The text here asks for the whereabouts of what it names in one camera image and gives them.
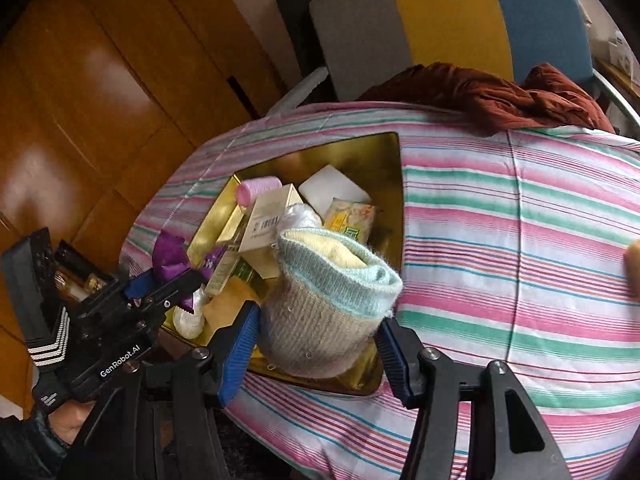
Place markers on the pink hair roller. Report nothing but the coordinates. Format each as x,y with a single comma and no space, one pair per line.
257,190

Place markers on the gold tin box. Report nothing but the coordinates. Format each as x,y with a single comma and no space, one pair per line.
320,155

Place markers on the wooden wardrobe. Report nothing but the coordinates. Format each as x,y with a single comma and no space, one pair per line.
100,85

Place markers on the cream carton box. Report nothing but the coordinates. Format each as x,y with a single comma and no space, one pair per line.
267,220

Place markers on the white flat box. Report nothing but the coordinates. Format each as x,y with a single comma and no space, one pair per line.
332,190

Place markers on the grey yellow blue chair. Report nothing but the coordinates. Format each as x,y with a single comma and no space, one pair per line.
440,15

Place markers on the small gold box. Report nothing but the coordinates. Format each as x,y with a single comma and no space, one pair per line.
227,220

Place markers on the grey blue sock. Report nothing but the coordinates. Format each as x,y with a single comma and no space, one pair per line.
325,310

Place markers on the striped bed sheet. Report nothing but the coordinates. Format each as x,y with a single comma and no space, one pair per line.
500,260

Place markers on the purple pouch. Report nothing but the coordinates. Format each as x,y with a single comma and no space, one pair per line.
211,260
170,255

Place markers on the pale yellow packet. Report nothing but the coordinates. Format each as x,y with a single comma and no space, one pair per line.
350,222

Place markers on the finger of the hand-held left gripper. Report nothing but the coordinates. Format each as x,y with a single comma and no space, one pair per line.
175,284
140,283

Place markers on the brown blanket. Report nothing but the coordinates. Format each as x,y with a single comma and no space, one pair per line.
500,97

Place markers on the white plastic packet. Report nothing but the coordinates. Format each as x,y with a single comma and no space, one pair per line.
190,322

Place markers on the white plastic bag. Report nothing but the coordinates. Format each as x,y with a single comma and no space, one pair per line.
300,217

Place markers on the wooden table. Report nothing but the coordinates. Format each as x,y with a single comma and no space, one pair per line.
620,74

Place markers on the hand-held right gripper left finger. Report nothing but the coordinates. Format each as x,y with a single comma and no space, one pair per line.
240,355

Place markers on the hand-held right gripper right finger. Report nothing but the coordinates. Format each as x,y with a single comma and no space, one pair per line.
395,360

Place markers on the person's left forearm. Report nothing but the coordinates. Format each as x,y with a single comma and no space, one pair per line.
25,452

